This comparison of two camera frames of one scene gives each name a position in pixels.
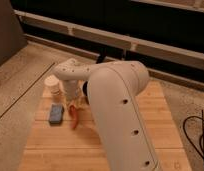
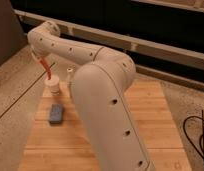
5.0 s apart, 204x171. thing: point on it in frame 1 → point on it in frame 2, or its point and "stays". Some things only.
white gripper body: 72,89 → 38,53
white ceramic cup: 51,87 stays
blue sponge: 56,113 stays
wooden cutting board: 62,147 stays
